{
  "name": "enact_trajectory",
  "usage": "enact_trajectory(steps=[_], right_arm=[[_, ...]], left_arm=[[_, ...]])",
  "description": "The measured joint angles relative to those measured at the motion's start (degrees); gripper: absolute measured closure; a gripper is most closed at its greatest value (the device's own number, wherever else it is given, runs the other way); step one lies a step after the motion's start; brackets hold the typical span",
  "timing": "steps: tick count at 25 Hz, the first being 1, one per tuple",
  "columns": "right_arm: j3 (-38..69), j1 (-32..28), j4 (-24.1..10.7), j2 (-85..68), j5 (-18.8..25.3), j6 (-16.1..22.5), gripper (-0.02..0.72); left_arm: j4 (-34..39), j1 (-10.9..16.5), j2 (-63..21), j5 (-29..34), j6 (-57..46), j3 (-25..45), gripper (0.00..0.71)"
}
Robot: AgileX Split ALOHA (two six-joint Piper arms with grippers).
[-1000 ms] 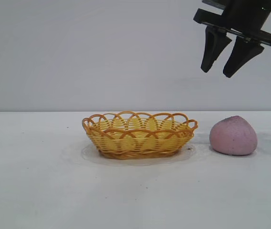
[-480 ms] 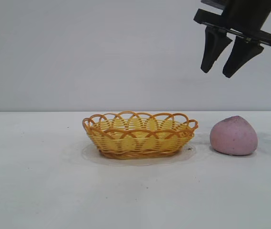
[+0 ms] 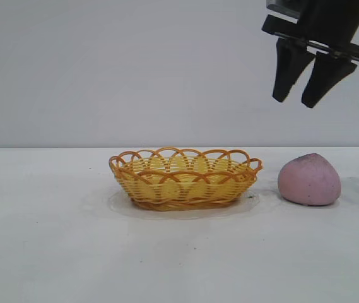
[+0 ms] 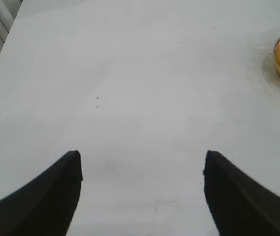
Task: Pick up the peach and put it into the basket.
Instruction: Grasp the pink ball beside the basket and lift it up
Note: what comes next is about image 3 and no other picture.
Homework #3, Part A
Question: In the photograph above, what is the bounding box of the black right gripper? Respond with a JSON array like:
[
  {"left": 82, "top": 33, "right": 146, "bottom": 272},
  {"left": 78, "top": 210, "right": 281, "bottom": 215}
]
[{"left": 261, "top": 0, "right": 359, "bottom": 109}]

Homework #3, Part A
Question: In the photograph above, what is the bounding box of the pink peach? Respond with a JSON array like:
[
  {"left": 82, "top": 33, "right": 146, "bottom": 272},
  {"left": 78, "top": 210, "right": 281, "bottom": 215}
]
[{"left": 277, "top": 151, "right": 343, "bottom": 206}]

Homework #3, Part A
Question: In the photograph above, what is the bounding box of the yellow woven wicker basket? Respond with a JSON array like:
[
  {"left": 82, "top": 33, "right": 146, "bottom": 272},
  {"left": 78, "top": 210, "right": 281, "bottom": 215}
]
[{"left": 108, "top": 146, "right": 264, "bottom": 211}]

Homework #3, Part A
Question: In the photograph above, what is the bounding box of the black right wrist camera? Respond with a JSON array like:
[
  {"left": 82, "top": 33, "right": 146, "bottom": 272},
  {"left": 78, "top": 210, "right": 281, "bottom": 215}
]
[{"left": 266, "top": 0, "right": 303, "bottom": 18}]

